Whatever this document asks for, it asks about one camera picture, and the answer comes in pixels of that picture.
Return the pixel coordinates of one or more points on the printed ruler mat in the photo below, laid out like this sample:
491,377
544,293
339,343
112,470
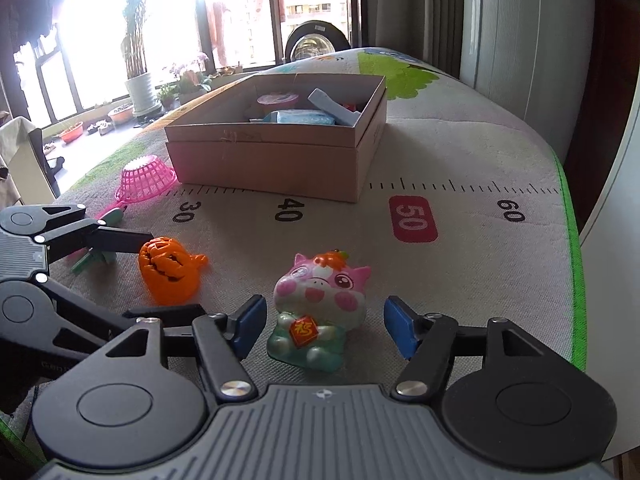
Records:
450,285

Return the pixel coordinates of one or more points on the pink hanging cloth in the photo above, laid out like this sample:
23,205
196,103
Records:
217,35

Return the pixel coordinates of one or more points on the washing machine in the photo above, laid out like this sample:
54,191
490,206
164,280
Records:
316,42

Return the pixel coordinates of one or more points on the blue tissue packet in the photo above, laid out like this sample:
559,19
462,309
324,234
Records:
300,118

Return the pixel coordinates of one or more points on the brown cardboard box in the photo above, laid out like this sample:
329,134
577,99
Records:
270,165

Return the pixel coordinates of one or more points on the dark hanging clothes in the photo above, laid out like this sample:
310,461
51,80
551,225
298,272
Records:
30,5

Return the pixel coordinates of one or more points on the grey curtain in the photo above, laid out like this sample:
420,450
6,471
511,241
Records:
425,10

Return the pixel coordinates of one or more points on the white chair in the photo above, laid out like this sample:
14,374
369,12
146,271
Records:
30,160

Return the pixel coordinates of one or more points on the black window frame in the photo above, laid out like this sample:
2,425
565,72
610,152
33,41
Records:
274,10

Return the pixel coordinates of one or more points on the green plastic clip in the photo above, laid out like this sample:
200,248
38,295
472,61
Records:
97,255

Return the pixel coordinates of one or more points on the tall plant in white pot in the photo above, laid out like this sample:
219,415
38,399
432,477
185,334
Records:
140,87

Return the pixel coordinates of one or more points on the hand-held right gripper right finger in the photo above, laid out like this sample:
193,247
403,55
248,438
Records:
400,325

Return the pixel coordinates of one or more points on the pink plastic strainer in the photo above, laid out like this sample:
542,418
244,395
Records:
145,177

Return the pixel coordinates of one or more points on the orange pumpkin toy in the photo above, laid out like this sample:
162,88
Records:
170,272

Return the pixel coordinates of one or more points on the pink flowering potted plant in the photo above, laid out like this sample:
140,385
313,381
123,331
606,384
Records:
190,77

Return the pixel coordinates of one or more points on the grey plastic tray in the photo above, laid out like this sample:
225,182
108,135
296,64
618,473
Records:
332,107

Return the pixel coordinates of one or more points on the pink cow squishy toy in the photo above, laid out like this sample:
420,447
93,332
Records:
320,300

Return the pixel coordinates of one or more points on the pink lidded round container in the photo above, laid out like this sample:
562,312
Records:
277,101

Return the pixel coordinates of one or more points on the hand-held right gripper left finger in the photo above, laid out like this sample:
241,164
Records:
249,325

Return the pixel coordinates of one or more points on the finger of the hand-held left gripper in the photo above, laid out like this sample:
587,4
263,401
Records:
95,312
115,239

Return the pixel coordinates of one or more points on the small orange flower pot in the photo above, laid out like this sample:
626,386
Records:
121,114
71,132

